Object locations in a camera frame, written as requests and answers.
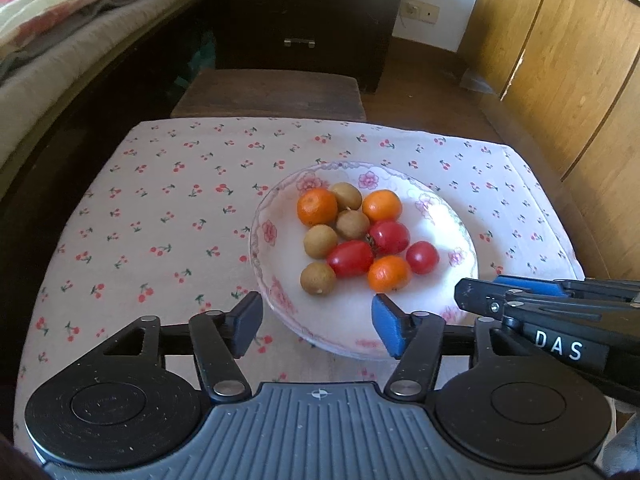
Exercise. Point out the round red tomato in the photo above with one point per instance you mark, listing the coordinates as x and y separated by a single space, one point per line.
422 257

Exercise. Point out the oblong red tomato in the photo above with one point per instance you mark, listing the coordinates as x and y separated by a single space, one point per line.
350 259

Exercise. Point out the brown round fruit front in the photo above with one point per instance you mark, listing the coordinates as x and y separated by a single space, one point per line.
347 196

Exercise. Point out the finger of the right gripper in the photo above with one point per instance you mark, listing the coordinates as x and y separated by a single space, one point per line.
486 298
626 291

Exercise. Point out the dark wooden stool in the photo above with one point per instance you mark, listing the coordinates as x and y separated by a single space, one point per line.
271 93

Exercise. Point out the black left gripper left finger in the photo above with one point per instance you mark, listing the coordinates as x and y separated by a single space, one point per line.
219 339

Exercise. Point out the orange mandarin back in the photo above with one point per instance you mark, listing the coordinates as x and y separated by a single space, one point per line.
382 205

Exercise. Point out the white floral plate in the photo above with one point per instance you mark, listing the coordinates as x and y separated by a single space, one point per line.
341 322

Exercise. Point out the wall power outlet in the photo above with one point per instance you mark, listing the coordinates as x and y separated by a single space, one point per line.
419 11

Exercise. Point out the dark wooden drawer cabinet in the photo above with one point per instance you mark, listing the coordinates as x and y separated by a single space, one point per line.
341 37

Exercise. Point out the pale yellowish fruit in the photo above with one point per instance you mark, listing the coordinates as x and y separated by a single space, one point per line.
318 279

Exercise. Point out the orange mandarin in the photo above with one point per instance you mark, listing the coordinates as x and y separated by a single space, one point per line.
317 206
382 205
389 274

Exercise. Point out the cherry print tablecloth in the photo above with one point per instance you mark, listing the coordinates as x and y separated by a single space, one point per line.
163 229

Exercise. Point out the small red tomato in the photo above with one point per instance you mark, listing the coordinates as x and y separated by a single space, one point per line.
388 237

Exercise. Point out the brown round fruit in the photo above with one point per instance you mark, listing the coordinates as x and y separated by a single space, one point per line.
347 196
352 225

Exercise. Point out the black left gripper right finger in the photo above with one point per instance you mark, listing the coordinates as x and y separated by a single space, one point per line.
415 341

